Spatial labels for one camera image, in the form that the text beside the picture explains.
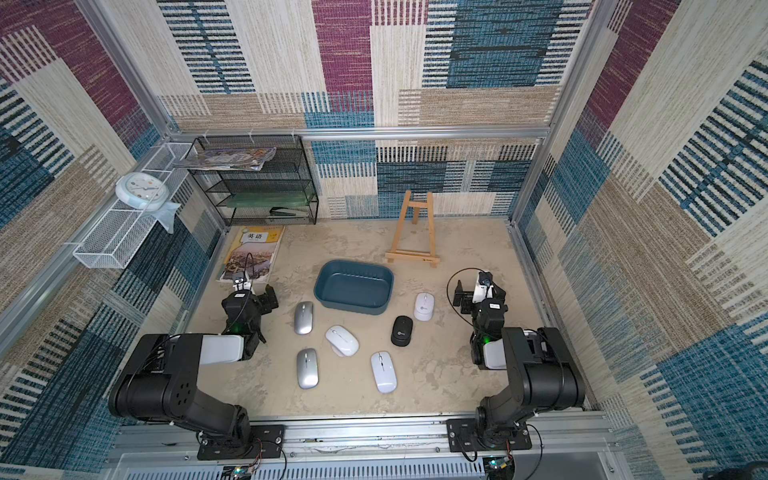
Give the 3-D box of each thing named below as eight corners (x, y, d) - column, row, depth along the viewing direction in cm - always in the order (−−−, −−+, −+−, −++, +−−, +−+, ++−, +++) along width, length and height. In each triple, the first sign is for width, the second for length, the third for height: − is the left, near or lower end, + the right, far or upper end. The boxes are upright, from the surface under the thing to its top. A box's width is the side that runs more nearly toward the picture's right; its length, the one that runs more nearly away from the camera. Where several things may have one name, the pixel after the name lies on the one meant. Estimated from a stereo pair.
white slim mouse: (379, 397, 82) (379, 395, 80) (369, 355, 89) (369, 353, 87) (401, 390, 83) (401, 388, 81) (390, 350, 90) (390, 347, 88)
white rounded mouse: (320, 339, 92) (319, 335, 90) (337, 323, 95) (336, 319, 93) (346, 364, 87) (345, 361, 85) (363, 347, 91) (362, 344, 89)
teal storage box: (314, 314, 97) (311, 305, 93) (322, 268, 109) (319, 259, 105) (394, 314, 97) (394, 305, 93) (393, 268, 109) (393, 258, 104)
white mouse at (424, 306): (414, 321, 95) (415, 318, 94) (413, 296, 101) (413, 292, 99) (435, 321, 95) (436, 318, 94) (433, 296, 101) (433, 292, 99)
